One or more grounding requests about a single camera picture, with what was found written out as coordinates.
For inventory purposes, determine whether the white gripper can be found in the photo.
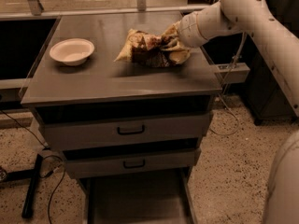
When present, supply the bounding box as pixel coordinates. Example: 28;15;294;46
163;2;241;64

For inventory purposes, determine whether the brown chip bag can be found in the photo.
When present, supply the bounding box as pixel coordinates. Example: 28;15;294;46
113;23;192;69

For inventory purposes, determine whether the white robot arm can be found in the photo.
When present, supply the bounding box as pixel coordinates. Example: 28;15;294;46
169;0;299;224

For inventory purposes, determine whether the grey drawer cabinet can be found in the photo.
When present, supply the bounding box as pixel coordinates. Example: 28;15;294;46
20;11;223;224

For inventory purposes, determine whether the grey middle drawer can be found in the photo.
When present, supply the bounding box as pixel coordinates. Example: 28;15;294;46
64;138;201;179

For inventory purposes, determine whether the grey drawer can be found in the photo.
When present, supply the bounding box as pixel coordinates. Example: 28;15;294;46
64;138;201;179
38;95;212;151
81;167;198;224

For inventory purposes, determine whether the grey top drawer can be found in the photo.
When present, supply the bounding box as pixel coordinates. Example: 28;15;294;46
38;95;212;151

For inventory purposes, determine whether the grey bottom drawer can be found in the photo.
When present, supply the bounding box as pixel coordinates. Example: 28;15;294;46
81;167;198;224

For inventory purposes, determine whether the white paper bowl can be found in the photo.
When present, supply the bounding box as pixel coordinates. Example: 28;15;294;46
50;38;94;66

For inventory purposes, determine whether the dark cabinet at right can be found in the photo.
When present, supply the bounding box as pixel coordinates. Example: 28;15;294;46
241;0;299;125

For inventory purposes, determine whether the black metal floor stand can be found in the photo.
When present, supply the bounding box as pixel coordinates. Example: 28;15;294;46
0;154;43;219

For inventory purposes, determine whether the grey metal rail bracket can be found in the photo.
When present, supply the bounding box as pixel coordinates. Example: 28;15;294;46
213;63;249;85

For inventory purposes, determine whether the white power cable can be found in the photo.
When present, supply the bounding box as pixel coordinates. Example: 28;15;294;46
208;31;249;137

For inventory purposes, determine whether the black top drawer handle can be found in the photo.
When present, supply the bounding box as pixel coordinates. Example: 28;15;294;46
117;125;145;135

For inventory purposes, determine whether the black drawer handle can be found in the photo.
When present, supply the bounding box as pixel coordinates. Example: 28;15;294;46
117;125;145;135
122;160;146;169

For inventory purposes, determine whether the black middle drawer handle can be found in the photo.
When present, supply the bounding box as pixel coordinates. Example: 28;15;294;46
122;160;146;169

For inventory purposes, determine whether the metal frame post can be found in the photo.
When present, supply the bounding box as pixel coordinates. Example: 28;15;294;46
27;0;44;16

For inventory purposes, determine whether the black floor cable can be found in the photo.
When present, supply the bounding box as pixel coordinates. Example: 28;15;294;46
0;108;67;224

